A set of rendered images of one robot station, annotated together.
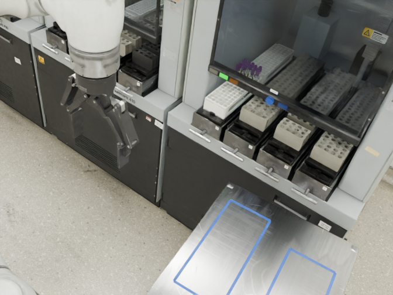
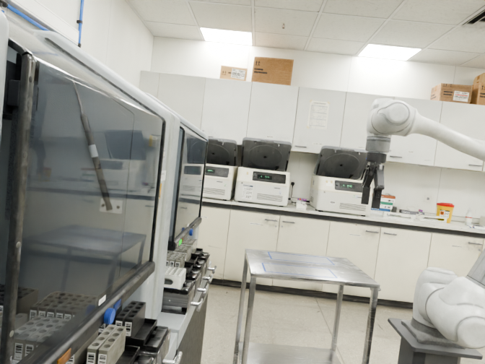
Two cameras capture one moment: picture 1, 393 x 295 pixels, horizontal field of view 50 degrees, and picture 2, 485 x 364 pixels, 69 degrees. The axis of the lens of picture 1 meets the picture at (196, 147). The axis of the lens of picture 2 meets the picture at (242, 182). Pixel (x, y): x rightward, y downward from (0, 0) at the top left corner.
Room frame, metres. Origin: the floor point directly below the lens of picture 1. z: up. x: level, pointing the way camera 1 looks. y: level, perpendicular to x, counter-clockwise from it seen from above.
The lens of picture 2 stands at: (1.75, 1.23, 1.30)
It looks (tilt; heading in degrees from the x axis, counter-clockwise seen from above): 3 degrees down; 243
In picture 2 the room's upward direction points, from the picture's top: 6 degrees clockwise
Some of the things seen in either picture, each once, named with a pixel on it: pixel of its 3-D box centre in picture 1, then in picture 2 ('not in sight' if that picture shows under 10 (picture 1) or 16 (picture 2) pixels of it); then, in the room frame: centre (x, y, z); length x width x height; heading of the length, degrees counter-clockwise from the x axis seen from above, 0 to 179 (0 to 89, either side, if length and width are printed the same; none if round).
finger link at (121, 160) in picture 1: (123, 153); (365, 196); (0.62, 0.15, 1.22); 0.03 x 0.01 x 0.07; 151
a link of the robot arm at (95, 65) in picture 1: (95, 54); (377, 145); (0.65, 0.21, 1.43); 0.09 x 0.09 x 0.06
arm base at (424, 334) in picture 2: not in sight; (429, 326); (0.37, 0.34, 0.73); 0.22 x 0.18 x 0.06; 61
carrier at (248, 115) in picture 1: (254, 118); (180, 263); (1.28, -0.20, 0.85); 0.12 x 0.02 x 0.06; 61
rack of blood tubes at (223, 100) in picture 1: (233, 93); (145, 275); (1.44, -0.11, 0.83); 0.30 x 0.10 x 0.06; 151
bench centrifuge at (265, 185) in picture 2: not in sight; (263, 170); (-0.23, -2.17, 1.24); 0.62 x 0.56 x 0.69; 61
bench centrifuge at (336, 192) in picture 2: not in sight; (341, 179); (-0.97, -1.75, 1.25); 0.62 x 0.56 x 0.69; 61
